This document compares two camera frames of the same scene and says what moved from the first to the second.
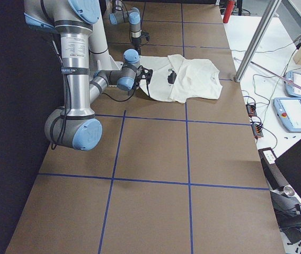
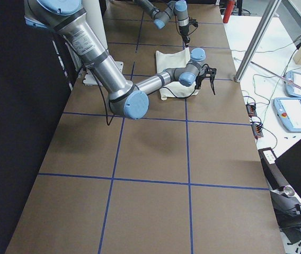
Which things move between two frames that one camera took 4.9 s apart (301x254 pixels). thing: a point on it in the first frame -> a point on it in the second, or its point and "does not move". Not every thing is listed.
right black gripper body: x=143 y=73 -> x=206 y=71
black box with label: x=274 y=178 does not move
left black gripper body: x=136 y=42 -> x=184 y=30
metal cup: x=289 y=191 does not move
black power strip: x=257 y=128 does not move
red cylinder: x=229 y=8 does not move
